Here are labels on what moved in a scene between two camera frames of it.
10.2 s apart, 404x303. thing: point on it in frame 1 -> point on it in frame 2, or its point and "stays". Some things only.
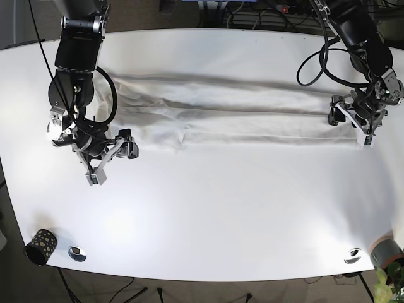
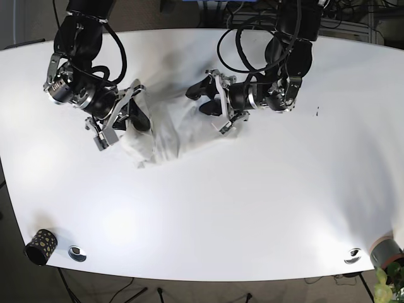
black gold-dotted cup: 41,247 stays
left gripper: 96,176 -> 106,130
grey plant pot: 384,250 stays
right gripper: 365,127 -> 236,98
